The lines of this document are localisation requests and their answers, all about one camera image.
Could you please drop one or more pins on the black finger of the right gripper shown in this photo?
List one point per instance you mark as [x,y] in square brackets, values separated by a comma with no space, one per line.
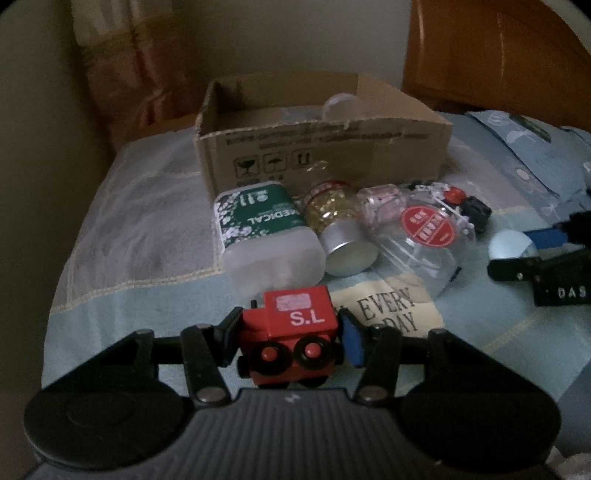
[525,267]

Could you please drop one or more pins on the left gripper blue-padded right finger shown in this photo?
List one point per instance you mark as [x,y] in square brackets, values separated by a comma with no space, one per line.
[381,350]

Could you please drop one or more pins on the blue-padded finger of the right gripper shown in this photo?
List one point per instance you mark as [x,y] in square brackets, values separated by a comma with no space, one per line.
[576,231]

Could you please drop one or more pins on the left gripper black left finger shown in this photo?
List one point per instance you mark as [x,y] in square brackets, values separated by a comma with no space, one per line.
[202,350]

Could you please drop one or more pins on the red toy train block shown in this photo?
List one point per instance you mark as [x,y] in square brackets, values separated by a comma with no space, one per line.
[293,337]

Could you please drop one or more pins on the clear jar with red label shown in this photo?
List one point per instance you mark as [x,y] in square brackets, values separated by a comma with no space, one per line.
[423,249]

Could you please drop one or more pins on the green medical plastic bottle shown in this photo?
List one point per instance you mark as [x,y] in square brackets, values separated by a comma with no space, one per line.
[266,244]

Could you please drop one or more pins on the jar with gold capsules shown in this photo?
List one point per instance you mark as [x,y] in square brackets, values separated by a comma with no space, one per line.
[333,212]

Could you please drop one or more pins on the blue floral pillow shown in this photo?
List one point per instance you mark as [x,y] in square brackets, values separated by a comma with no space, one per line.
[551,165]

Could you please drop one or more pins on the black and red toy car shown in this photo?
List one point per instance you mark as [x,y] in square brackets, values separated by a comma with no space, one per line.
[473,208]

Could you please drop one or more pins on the light blue patterned blanket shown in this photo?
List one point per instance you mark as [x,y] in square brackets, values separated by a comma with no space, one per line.
[147,257]

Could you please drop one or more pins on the brown wooden headboard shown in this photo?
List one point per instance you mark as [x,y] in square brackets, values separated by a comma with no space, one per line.
[516,56]

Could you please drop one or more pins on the brown cardboard box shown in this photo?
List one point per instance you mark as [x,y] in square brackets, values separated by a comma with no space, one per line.
[268,126]

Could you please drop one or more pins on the clear round bottle blue lid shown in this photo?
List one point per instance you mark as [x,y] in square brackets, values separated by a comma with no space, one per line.
[342,107]

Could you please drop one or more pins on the brown patterned curtain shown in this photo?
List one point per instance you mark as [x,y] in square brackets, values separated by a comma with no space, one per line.
[135,57]

